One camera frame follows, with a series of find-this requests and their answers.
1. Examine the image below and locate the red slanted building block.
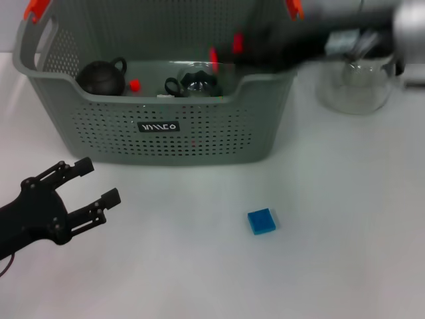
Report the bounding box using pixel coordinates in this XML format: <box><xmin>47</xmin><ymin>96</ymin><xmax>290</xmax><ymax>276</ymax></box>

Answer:
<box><xmin>232</xmin><ymin>32</ymin><xmax>244</xmax><ymax>56</ymax></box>

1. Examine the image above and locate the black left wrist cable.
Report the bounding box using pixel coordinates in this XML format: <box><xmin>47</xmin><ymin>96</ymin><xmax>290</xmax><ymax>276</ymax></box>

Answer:
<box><xmin>0</xmin><ymin>254</ymin><xmax>15</xmax><ymax>277</ymax></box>

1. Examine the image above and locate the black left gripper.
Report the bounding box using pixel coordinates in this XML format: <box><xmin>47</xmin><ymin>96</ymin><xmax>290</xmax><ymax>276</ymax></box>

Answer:
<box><xmin>0</xmin><ymin>157</ymin><xmax>122</xmax><ymax>262</ymax></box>

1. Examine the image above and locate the glass pitcher with black handle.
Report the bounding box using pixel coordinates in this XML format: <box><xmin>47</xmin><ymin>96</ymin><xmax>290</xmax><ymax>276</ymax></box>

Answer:
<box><xmin>315</xmin><ymin>49</ymin><xmax>404</xmax><ymax>116</ymax></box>

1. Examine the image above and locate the blue square building block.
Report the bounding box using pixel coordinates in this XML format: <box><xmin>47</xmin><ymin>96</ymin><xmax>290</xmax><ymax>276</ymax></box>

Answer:
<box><xmin>247</xmin><ymin>207</ymin><xmax>277</xmax><ymax>236</ymax></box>

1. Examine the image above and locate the grey perforated storage basket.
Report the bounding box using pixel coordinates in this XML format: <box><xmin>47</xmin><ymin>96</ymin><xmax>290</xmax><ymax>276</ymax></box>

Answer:
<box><xmin>12</xmin><ymin>0</ymin><xmax>308</xmax><ymax>167</ymax></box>

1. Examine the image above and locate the black round teapot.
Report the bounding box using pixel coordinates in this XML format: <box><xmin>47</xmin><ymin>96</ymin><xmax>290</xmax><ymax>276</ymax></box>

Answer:
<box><xmin>76</xmin><ymin>56</ymin><xmax>128</xmax><ymax>97</ymax></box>

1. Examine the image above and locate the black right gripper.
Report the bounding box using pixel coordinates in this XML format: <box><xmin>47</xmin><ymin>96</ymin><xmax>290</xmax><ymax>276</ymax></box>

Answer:
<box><xmin>232</xmin><ymin>9</ymin><xmax>399</xmax><ymax>72</ymax></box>

